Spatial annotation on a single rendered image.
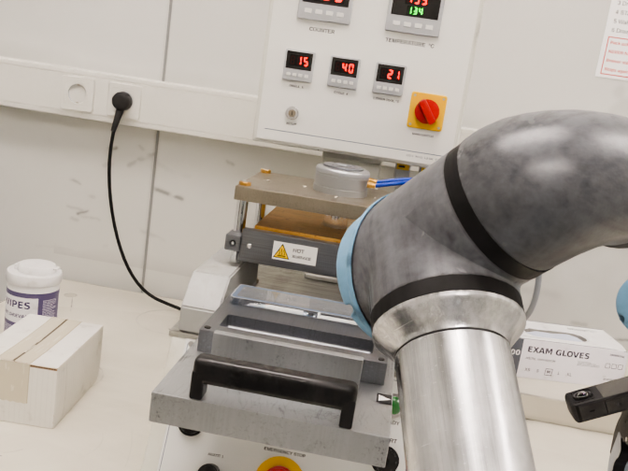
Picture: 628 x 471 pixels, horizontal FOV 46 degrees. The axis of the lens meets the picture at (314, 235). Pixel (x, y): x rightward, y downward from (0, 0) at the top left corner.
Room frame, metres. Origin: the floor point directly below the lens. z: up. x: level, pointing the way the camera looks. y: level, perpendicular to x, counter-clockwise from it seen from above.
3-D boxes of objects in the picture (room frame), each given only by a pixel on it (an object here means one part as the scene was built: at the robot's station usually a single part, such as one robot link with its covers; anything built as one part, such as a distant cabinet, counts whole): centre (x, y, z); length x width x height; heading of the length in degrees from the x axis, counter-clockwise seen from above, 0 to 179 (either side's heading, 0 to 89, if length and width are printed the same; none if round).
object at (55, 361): (1.02, 0.37, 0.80); 0.19 x 0.13 x 0.09; 175
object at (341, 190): (1.10, -0.05, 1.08); 0.31 x 0.24 x 0.13; 84
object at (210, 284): (1.01, 0.12, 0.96); 0.25 x 0.05 x 0.07; 174
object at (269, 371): (0.63, 0.02, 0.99); 0.15 x 0.02 x 0.04; 84
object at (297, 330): (0.81, 0.00, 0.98); 0.20 x 0.17 x 0.03; 84
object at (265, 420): (0.76, 0.00, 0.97); 0.30 x 0.22 x 0.08; 174
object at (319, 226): (1.07, -0.04, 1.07); 0.22 x 0.17 x 0.10; 84
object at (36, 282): (1.18, 0.45, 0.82); 0.09 x 0.09 x 0.15
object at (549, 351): (1.33, -0.48, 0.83); 0.23 x 0.12 x 0.07; 95
